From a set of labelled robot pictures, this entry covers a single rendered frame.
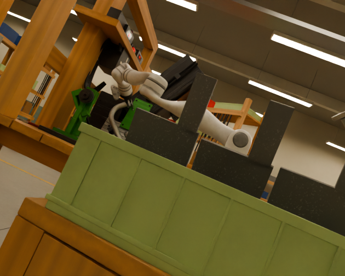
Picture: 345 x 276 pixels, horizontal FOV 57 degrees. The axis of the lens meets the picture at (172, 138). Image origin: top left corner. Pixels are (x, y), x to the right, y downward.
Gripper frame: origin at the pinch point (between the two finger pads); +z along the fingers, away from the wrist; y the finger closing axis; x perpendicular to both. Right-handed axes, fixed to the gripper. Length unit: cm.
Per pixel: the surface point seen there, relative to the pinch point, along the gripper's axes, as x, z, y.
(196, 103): -8, -107, -65
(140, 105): -6.7, 2.9, -2.3
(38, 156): 44, -40, -36
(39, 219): 28, -106, -78
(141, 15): -27, 4, 66
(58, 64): 29.5, -27.1, 17.3
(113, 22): -3.6, -38.9, 25.0
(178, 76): -33.3, -4.7, 5.3
